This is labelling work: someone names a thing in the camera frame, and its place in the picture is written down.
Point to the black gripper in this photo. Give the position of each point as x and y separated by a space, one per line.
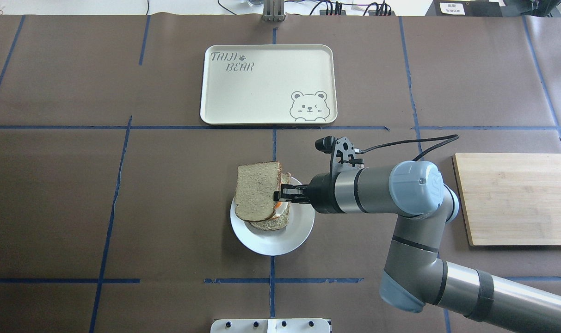
322 193

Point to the brown bread slice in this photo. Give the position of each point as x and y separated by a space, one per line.
255 186

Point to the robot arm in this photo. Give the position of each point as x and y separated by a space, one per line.
414 275

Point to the bottom bread slice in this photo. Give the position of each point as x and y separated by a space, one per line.
279 220

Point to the white round plate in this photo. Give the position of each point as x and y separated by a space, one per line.
276 242

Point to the fried egg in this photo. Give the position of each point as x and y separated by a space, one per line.
277 203

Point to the cream bear serving tray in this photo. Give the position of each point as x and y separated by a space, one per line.
271 84

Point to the orange black connector strip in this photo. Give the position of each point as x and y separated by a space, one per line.
328 8

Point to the wooden cutting board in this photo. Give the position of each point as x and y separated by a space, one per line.
510 199

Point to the black box with label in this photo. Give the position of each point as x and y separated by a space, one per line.
466 8

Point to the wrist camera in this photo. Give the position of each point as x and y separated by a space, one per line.
343 154

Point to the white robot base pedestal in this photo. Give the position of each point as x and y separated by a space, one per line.
272 325

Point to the aluminium frame post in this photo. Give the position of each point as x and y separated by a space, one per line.
274 11

